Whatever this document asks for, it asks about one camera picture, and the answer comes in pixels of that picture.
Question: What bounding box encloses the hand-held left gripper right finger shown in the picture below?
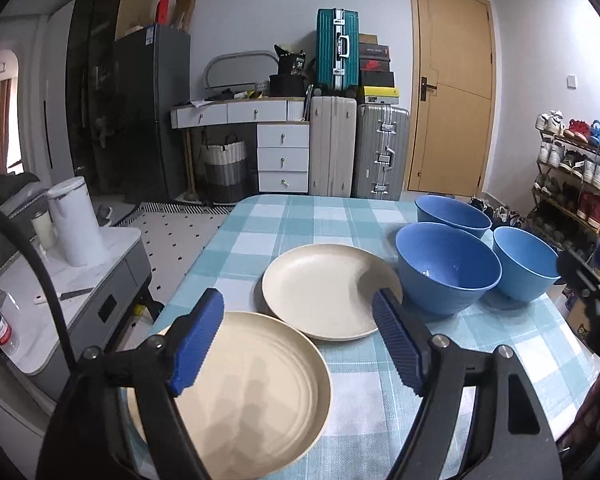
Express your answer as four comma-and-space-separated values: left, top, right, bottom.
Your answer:
371, 287, 565, 480

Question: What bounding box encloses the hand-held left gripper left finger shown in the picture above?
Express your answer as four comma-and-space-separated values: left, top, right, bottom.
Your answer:
36, 287, 226, 480

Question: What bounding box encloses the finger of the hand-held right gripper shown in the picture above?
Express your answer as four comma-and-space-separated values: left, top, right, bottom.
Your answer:
556, 249, 600, 311

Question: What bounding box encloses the blue bowl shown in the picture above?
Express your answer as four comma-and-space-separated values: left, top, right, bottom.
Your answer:
492, 226, 563, 302
414, 194, 493, 240
396, 222, 502, 316

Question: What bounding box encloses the beige plate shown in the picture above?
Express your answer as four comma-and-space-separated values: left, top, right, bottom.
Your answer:
127, 311, 332, 466
261, 245, 403, 343

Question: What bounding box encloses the printed cardboard box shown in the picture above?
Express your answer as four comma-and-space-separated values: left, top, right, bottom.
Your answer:
564, 290, 598, 341

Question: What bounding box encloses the metal shoe rack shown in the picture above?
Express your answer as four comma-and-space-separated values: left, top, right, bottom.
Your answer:
530, 125, 600, 261

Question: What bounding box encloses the pile of loose shoes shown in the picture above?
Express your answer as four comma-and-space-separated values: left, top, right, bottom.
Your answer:
467, 195, 526, 231

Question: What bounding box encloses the grey side table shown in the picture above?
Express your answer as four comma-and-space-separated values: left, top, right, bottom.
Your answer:
0, 225, 153, 403

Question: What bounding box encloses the row of shoes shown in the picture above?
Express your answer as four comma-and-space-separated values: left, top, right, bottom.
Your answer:
532, 109, 600, 251

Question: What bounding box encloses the teal checked tablecloth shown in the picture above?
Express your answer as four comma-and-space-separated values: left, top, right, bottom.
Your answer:
150, 194, 600, 480

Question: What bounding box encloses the white electric kettle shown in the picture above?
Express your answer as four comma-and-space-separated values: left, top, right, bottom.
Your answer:
46, 176, 108, 267

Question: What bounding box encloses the woven laundry basket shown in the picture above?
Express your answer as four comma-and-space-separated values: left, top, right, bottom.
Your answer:
200, 135, 248, 203

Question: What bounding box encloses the white cup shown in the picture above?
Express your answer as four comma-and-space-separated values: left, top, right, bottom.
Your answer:
30, 210, 57, 251

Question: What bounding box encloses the silver suitcase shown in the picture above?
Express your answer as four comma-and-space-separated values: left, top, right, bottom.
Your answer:
352, 103, 411, 201

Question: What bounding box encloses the beige suitcase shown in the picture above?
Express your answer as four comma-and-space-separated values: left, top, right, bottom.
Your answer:
309, 96, 357, 198

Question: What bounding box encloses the white vanity desk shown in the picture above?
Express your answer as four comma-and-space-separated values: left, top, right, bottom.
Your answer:
170, 97, 311, 195

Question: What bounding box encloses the wooden door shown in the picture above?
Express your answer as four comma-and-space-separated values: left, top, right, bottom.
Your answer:
407, 0, 497, 198

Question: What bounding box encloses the dark grey refrigerator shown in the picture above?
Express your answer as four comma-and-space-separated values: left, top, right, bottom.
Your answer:
112, 25, 192, 203

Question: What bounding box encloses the yellow shoe box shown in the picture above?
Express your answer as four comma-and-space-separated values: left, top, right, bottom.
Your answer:
362, 86, 401, 106

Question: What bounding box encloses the dark cloth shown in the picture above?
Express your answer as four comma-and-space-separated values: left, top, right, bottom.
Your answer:
0, 147, 41, 211

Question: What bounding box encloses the black bag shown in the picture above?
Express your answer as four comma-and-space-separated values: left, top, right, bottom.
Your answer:
270, 45, 313, 98

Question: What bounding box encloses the oval mirror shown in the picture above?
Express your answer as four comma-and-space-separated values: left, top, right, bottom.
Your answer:
203, 50, 281, 92

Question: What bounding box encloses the black cabinet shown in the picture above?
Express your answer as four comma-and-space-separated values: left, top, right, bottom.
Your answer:
65, 0, 131, 196

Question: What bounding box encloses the orange curtain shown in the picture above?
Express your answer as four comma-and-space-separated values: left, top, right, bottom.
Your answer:
0, 77, 21, 171

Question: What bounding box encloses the teal suitcase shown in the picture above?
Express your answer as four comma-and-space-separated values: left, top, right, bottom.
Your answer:
316, 8, 361, 98

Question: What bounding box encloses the brown cardboard box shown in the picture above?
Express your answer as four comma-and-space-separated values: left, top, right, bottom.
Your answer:
172, 0, 197, 33

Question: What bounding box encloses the tall cardboard sheet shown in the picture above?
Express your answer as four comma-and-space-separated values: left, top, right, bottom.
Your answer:
115, 0, 156, 41

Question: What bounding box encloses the black cable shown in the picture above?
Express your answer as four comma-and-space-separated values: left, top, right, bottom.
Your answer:
0, 195, 78, 367

